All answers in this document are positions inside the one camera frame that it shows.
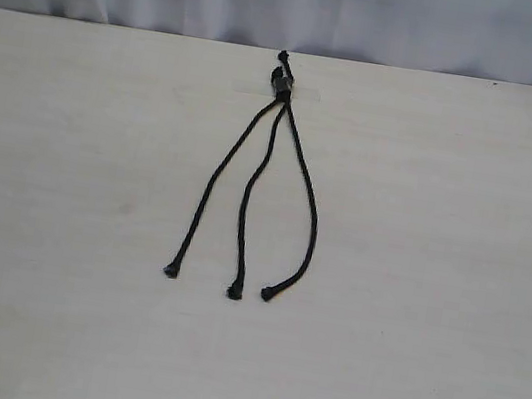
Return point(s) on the clear adhesive tape strip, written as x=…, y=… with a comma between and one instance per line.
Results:
x=266, y=89

